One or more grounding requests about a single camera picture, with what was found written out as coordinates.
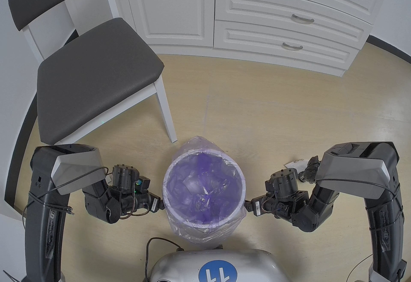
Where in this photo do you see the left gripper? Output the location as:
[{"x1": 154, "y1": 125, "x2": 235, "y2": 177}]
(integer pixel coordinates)
[{"x1": 128, "y1": 193, "x2": 166, "y2": 214}]

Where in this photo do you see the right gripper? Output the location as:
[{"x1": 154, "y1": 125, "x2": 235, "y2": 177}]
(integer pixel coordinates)
[{"x1": 245, "y1": 197, "x2": 282, "y2": 218}]

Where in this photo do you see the clear printed wrapper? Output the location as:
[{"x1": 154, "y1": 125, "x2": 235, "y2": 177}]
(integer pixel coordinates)
[{"x1": 284, "y1": 159, "x2": 309, "y2": 175}]

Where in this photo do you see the black plastic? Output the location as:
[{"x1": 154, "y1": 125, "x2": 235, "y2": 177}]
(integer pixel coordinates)
[{"x1": 298, "y1": 155, "x2": 322, "y2": 184}]

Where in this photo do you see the purple plastic bag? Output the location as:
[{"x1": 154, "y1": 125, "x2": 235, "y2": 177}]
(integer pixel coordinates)
[{"x1": 162, "y1": 136, "x2": 248, "y2": 244}]

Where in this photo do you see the white trash bin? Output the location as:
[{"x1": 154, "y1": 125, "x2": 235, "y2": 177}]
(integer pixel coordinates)
[{"x1": 163, "y1": 152, "x2": 247, "y2": 236}]

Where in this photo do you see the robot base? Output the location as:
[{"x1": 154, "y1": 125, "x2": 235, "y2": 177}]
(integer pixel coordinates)
[{"x1": 149, "y1": 245, "x2": 291, "y2": 282}]

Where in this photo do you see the white chair grey padded seat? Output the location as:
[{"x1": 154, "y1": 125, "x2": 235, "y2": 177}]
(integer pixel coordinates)
[{"x1": 8, "y1": 0, "x2": 178, "y2": 147}]

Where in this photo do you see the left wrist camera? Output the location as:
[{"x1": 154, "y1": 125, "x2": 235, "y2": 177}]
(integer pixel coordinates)
[{"x1": 133, "y1": 176, "x2": 151, "y2": 195}]

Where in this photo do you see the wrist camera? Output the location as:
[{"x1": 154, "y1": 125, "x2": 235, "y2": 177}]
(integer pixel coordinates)
[
  {"x1": 133, "y1": 176, "x2": 151, "y2": 195},
  {"x1": 264, "y1": 179, "x2": 278, "y2": 198}
]

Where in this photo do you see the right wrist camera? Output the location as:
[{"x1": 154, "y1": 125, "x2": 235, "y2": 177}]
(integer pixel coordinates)
[{"x1": 264, "y1": 179, "x2": 278, "y2": 198}]

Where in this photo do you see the black cable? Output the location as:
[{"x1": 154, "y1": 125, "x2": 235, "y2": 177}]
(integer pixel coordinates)
[
  {"x1": 143, "y1": 237, "x2": 185, "y2": 282},
  {"x1": 348, "y1": 255, "x2": 375, "y2": 282}
]

